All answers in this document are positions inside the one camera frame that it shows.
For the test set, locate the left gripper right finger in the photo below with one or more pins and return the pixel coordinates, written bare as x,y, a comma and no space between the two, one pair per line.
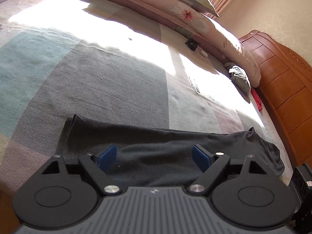
213,167

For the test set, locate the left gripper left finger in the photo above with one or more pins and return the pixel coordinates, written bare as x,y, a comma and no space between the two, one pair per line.
94,174

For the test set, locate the dark grey sweatpants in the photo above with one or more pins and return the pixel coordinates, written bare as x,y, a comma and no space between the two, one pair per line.
158,157

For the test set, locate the grey bundled cloth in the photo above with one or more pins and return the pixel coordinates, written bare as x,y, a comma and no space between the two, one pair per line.
239,77

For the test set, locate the orange wooden headboard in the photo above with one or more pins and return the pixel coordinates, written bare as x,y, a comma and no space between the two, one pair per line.
285,89

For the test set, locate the white earbud case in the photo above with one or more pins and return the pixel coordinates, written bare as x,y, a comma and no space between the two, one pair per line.
204,54

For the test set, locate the black hair claw clip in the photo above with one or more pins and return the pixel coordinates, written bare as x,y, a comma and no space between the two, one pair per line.
192,44

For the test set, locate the pink floral folded quilt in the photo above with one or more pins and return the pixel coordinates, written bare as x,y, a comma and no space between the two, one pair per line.
209,33

